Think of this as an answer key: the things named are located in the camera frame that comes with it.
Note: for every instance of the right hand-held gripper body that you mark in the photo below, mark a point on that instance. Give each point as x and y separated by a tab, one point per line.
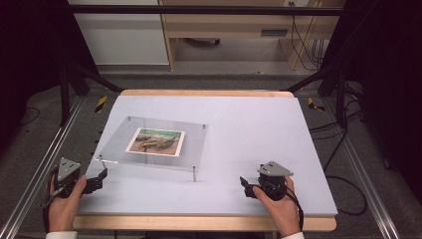
273	181

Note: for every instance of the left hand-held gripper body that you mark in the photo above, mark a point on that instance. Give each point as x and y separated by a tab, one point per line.
68	172

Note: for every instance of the clear acrylic photo frame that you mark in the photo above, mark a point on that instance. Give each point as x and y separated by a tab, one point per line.
116	149

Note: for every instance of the painted boats picture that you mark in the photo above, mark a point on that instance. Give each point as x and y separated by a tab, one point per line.
156	142

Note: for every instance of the person's right hand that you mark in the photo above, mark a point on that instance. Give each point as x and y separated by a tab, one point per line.
282	212

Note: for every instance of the person's left hand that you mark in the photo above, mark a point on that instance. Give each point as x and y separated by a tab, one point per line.
64	209

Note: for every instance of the white table board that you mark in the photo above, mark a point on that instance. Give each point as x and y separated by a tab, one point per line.
252	139

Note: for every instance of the wooden table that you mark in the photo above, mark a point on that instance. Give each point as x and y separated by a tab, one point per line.
205	223

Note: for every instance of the white right sleeve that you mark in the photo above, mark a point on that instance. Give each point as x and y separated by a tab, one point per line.
293	235

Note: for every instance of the white sleeve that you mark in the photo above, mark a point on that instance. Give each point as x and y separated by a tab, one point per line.
293	235
61	235

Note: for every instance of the white left sleeve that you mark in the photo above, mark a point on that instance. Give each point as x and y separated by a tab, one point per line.
61	235

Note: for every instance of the yellow clamp left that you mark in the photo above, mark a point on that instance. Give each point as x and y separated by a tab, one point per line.
101	103

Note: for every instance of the yellow clamp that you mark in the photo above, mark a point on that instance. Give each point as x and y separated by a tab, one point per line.
313	104
101	103

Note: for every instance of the black metal stand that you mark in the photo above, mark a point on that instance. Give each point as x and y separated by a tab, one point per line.
64	99
340	99

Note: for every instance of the yellow clamp right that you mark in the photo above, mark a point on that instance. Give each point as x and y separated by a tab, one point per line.
313	104

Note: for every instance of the dark curtain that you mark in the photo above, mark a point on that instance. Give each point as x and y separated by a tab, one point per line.
30	49
388	83

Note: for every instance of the white cabinet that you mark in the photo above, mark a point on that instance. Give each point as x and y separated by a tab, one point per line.
122	40

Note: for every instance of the grey desk label plate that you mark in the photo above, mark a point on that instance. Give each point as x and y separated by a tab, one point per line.
274	33

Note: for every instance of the light wooden desk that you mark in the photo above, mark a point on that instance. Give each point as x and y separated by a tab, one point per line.
229	23

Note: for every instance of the aluminium floor rail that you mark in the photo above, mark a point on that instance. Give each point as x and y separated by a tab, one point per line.
361	166
40	166

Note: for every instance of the black horizontal frame bar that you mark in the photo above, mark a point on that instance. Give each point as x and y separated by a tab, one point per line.
199	10

